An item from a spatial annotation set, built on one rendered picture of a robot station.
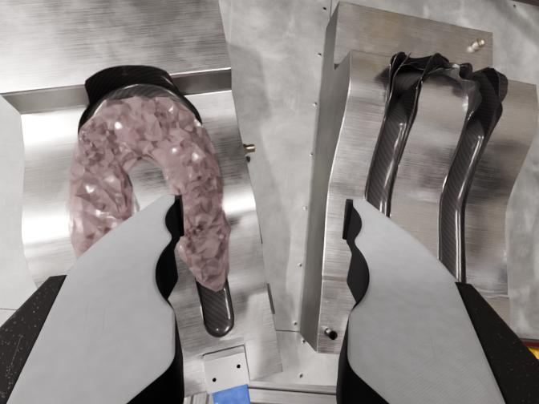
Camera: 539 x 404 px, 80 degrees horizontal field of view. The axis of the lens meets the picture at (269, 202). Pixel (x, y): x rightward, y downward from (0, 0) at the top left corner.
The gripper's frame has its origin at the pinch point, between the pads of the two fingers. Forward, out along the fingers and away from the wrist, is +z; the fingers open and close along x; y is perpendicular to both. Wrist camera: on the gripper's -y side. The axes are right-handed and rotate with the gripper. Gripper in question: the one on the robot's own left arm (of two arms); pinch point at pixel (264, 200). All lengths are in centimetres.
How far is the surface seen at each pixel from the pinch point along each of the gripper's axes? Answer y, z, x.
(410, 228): 18.8, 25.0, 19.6
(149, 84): 3.2, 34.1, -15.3
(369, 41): -1.9, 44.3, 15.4
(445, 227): 19.4, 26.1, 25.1
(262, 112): 8.5, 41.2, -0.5
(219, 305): 27.2, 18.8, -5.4
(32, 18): -4.0, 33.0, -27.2
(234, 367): 30.4, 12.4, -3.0
